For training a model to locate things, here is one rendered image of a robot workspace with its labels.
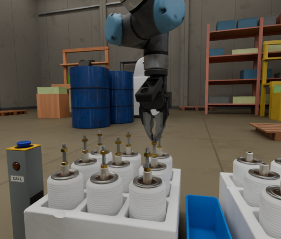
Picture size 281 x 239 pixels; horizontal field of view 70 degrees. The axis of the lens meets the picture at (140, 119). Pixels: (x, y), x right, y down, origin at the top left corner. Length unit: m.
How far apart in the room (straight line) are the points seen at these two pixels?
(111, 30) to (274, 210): 0.55
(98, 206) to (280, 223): 0.40
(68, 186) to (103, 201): 0.10
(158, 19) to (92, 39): 9.67
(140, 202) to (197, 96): 8.15
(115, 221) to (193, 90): 8.19
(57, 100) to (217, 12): 6.79
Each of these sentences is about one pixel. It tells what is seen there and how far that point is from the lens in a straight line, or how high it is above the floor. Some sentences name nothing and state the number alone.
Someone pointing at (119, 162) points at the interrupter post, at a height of 0.26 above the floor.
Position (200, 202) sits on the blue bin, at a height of 0.10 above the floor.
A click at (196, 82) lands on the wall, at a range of 8.60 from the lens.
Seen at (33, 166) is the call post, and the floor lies 0.25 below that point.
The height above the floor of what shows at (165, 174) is 0.24.
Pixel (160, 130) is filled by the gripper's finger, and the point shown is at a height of 0.37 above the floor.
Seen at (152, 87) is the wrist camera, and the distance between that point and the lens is 0.53.
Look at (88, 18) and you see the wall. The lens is 10.45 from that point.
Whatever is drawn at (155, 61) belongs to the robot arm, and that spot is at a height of 0.57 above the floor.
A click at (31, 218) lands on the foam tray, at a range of 0.64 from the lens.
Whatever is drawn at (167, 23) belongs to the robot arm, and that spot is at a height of 0.61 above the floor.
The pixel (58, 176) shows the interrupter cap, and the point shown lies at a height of 0.25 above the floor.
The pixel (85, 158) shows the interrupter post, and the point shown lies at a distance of 0.70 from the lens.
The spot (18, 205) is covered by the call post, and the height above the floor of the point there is 0.13.
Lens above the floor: 0.47
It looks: 6 degrees down
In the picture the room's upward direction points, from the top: 1 degrees counter-clockwise
